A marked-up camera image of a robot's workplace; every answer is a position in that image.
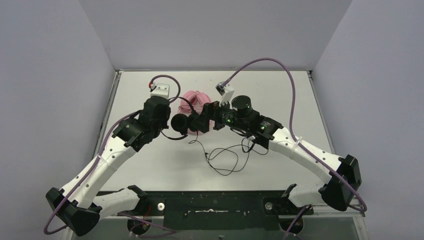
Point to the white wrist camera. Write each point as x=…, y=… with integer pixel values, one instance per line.
x=160, y=90
x=226, y=93

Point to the pink over-ear headphones with cable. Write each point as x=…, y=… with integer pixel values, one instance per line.
x=196, y=99

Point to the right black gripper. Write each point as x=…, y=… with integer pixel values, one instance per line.
x=211, y=111

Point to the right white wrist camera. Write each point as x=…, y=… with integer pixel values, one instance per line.
x=226, y=93

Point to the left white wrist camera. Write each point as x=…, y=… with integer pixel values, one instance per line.
x=160, y=90

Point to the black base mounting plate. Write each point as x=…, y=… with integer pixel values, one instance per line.
x=175, y=211

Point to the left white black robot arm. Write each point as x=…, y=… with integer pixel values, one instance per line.
x=78, y=203

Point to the black on-ear headphones with cable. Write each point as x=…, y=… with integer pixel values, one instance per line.
x=181, y=124

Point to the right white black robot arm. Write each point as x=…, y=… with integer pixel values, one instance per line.
x=339, y=177

